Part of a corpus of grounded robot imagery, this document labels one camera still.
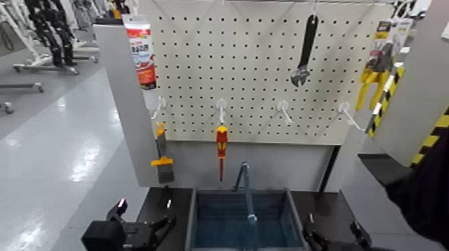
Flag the black vertical post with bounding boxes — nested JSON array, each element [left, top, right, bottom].
[[316, 145, 342, 193]]

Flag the yellow grey scraper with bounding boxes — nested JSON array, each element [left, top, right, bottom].
[[150, 122, 176, 184]]

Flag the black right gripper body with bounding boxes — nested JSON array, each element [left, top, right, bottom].
[[326, 241, 388, 251]]

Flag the black adjustable wrench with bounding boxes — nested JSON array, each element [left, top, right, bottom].
[[290, 13, 319, 88]]

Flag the blue grey crate with handle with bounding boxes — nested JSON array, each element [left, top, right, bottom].
[[184, 161, 311, 251]]

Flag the grey panel with hazard tape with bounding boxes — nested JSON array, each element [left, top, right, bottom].
[[364, 0, 449, 168]]

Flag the white pegboard hook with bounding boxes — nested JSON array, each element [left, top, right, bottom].
[[276, 99, 295, 124], [151, 95, 167, 120], [337, 101, 366, 133], [215, 98, 229, 126]]

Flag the yellow handled pliers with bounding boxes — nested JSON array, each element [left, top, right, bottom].
[[355, 42, 395, 112]]

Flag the pliers packaging card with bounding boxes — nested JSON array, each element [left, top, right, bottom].
[[373, 18, 416, 65]]

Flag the grey side panel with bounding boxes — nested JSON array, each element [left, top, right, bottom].
[[93, 23, 160, 188]]

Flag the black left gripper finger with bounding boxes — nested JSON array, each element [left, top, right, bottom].
[[148, 215, 177, 244], [106, 198, 129, 222]]

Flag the beige perforated pegboard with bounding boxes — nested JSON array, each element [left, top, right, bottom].
[[138, 0, 396, 146]]

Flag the black robot on stand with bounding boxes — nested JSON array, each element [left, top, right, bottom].
[[23, 0, 80, 68]]

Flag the dark bulky object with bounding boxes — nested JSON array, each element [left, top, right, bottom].
[[357, 128, 449, 248]]

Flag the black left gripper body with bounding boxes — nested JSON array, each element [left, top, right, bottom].
[[120, 221, 157, 251]]

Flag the white robot on stand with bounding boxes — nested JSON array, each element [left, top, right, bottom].
[[0, 0, 50, 69]]

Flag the red yellow screwdriver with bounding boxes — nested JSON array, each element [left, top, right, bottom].
[[215, 125, 229, 182]]

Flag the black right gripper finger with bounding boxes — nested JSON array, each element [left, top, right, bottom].
[[302, 213, 331, 251], [349, 220, 373, 250]]

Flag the grey lower back panel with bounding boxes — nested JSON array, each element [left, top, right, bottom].
[[164, 139, 336, 192]]

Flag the red white sealant tube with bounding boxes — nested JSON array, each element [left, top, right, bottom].
[[122, 14, 160, 110]]

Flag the grey wheeled stand base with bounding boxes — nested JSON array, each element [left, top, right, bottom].
[[0, 81, 45, 94]]

